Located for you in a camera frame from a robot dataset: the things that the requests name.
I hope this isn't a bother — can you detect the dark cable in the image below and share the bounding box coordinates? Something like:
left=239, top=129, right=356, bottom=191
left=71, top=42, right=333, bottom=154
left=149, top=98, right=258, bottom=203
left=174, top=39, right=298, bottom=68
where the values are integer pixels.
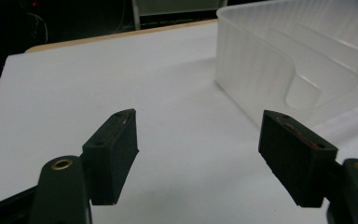
left=24, top=11, right=49, bottom=45

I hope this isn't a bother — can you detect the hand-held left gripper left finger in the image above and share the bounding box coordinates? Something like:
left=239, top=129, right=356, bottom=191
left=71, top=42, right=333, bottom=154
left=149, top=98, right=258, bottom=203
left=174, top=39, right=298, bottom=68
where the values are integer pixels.
left=28, top=107, right=140, bottom=224

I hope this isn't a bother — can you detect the translucent white plastic bin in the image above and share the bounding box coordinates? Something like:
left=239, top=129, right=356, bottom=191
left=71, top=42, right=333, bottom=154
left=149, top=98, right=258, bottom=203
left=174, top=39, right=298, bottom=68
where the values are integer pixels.
left=214, top=0, right=358, bottom=157

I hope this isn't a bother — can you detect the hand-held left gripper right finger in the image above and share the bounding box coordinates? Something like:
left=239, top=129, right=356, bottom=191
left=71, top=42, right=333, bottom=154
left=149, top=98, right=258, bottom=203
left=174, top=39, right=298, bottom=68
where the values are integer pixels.
left=257, top=109, right=358, bottom=224

